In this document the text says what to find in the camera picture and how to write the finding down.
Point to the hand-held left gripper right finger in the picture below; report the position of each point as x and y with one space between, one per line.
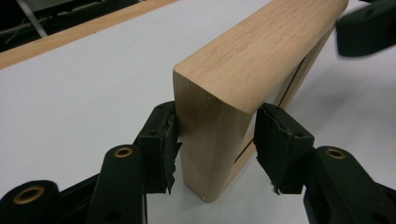
330 180

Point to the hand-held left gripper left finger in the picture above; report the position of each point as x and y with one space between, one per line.
124 180

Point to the wooden picture frame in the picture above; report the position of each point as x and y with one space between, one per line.
243 68

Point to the white table mat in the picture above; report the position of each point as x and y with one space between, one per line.
77 99

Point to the white metal table frame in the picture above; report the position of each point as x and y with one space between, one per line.
31 18

